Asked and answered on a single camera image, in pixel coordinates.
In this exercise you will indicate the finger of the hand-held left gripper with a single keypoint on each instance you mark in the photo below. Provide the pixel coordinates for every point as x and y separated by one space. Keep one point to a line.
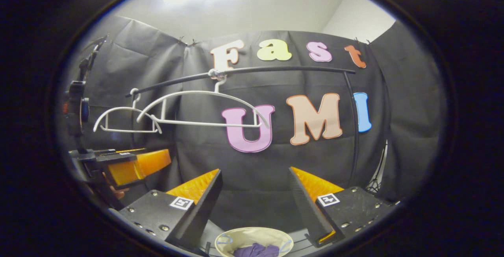
130 168
98 155

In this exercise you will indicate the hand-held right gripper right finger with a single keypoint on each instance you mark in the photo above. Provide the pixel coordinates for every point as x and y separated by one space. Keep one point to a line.
307 209

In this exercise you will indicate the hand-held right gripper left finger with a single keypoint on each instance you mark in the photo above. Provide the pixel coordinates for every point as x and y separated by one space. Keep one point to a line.
201 206

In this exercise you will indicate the beige laundry hamper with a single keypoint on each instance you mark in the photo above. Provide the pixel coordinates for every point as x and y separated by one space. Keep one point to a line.
244 235

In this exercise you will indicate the purple knit shirt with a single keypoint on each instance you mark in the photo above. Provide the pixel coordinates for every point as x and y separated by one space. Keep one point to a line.
256 251

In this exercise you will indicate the white plastic hanger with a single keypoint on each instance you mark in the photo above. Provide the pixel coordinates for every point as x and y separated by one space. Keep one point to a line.
163 109
126 108

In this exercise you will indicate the black clothes rack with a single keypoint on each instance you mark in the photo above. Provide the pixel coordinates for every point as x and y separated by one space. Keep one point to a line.
295 68

